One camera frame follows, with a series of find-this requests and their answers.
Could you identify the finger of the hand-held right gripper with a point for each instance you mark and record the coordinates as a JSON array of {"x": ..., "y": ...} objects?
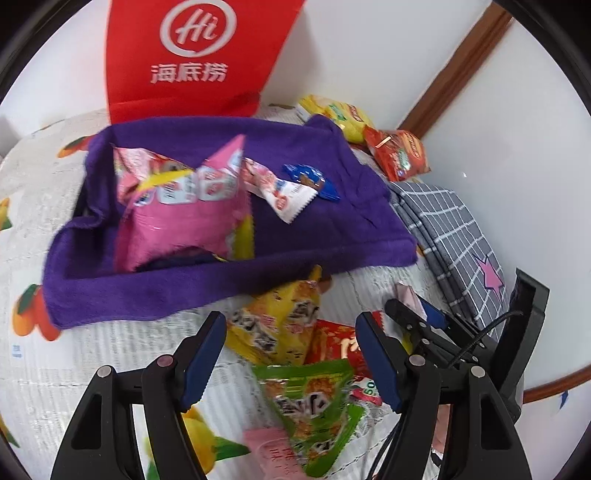
[
  {"x": 434, "y": 317},
  {"x": 406, "y": 325}
]

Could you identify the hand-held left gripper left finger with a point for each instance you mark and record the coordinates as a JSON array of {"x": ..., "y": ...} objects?
[{"x": 203, "y": 360}]

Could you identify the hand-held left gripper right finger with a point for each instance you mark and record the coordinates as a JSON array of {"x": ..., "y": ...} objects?
[{"x": 376, "y": 360}]

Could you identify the small pale pink packet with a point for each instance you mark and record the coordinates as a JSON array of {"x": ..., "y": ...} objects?
[{"x": 408, "y": 295}]

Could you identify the white red gummy packet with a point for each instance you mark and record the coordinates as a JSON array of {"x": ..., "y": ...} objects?
[{"x": 367, "y": 392}]

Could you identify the small red snack packet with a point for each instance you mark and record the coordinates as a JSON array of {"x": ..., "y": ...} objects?
[{"x": 332, "y": 346}]

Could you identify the green snack packet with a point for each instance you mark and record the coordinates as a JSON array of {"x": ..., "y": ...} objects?
[{"x": 309, "y": 406}]

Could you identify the yellow snack packet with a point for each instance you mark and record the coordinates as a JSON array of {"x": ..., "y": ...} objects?
[{"x": 277, "y": 318}]

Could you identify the purple towel tray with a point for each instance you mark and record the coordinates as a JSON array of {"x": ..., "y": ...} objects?
[{"x": 323, "y": 240}]

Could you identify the large pink snack packet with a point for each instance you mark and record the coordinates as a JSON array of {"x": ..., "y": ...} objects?
[{"x": 184, "y": 230}]

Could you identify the white pink candy strip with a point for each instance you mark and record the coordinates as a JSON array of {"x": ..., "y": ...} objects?
[{"x": 203, "y": 187}]

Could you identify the blue snack packet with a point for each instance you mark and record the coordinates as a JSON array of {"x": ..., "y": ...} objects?
[{"x": 311, "y": 180}]

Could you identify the white candy packet red dot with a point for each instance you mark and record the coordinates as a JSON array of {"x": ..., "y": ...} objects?
[{"x": 286, "y": 194}]

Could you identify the pink white striped packet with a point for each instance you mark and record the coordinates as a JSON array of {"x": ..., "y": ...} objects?
[{"x": 138, "y": 164}]

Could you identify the wooden baseboard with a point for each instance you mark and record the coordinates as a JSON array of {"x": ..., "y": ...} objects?
[{"x": 554, "y": 385}]

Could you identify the grey checked cloth pink star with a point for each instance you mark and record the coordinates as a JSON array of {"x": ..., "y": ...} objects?
[{"x": 443, "y": 230}]

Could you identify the fruit-printed tablecloth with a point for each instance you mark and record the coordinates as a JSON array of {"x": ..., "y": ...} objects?
[{"x": 60, "y": 369}]

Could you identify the orange chip bag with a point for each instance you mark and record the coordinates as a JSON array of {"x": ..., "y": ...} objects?
[{"x": 401, "y": 152}]

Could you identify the yellow chip bag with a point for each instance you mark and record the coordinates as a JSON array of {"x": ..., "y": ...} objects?
[{"x": 341, "y": 120}]

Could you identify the red paper bag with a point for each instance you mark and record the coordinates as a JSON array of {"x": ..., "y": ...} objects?
[{"x": 138, "y": 69}]

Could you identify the wooden door frame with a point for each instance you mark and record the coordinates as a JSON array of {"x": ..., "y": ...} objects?
[{"x": 452, "y": 74}]

